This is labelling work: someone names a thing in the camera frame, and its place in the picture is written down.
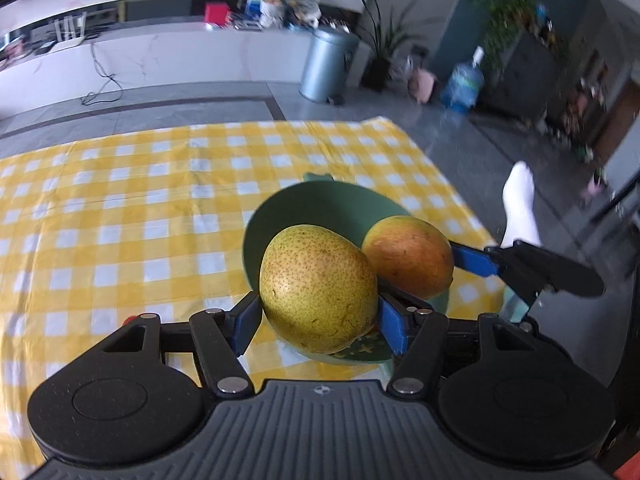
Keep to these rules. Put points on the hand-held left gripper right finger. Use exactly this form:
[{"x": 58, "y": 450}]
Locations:
[{"x": 392, "y": 327}]

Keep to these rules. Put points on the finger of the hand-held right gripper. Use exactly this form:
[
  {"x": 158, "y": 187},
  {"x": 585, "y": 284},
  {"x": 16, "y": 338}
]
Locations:
[
  {"x": 470, "y": 260},
  {"x": 406, "y": 301}
]

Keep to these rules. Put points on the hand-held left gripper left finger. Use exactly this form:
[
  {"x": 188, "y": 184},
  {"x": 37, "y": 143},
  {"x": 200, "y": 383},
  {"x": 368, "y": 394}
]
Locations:
[{"x": 245, "y": 325}]

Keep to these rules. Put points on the orange-red mango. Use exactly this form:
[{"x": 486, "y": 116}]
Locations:
[{"x": 407, "y": 255}]

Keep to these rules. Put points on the speckled yellow-green pear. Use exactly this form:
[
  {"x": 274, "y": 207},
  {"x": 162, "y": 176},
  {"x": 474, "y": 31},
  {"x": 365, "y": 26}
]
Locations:
[{"x": 315, "y": 285}]

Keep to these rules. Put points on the green bowl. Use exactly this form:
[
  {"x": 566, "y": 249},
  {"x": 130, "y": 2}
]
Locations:
[{"x": 310, "y": 205}]

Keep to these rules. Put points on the person's white sock foot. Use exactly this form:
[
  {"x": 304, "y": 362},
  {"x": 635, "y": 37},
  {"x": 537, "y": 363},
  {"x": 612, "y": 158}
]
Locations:
[{"x": 520, "y": 205}]

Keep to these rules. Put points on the small red ball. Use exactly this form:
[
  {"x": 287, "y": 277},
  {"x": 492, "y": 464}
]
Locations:
[{"x": 129, "y": 319}]

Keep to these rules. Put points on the yellow checkered cloth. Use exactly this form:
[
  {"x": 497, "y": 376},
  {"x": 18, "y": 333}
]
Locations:
[{"x": 125, "y": 210}]

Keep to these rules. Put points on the blue water bottle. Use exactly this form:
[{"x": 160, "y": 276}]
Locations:
[{"x": 464, "y": 82}]

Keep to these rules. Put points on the pink pig toy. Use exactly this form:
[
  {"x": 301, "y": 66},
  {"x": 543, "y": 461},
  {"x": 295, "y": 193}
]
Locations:
[{"x": 424, "y": 85}]

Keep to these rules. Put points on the dark cabinet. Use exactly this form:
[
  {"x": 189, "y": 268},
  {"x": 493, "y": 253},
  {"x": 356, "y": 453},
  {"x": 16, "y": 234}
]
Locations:
[{"x": 525, "y": 80}]

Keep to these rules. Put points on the tall potted plant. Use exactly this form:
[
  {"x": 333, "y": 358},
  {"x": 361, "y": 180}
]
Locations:
[{"x": 380, "y": 50}]

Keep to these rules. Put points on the bushy green plant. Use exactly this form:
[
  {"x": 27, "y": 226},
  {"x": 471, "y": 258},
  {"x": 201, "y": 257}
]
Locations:
[{"x": 505, "y": 25}]

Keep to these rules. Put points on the grey pedal trash bin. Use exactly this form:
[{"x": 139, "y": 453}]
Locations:
[{"x": 327, "y": 60}]

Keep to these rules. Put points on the white low tv cabinet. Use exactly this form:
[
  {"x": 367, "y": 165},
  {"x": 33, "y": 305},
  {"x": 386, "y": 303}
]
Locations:
[{"x": 175, "y": 60}]

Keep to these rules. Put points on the red box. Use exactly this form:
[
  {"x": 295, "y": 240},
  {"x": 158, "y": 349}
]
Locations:
[{"x": 216, "y": 14}]

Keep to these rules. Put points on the white router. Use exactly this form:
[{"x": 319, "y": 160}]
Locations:
[{"x": 70, "y": 32}]

